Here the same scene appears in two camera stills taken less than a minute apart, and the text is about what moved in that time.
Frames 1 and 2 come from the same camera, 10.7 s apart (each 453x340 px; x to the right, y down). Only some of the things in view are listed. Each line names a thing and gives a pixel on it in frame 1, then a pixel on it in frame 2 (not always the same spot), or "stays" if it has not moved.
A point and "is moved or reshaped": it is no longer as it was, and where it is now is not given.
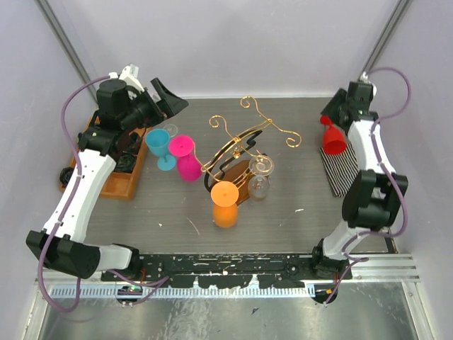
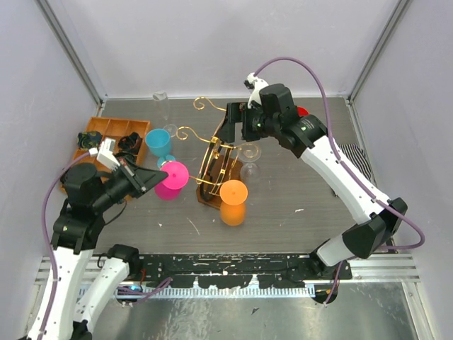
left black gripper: x=170 y=104 to x=141 y=179
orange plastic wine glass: x=224 y=195 is moved or reshaped
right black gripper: x=337 y=100 to x=236 y=114
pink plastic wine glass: x=188 y=166 to x=169 y=188
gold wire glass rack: x=233 y=161 is moved or reshaped
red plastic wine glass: x=334 y=137 to x=301 y=111
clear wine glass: x=260 y=168 to x=250 y=171
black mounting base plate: x=225 y=270 stays
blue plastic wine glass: x=158 y=142 stays
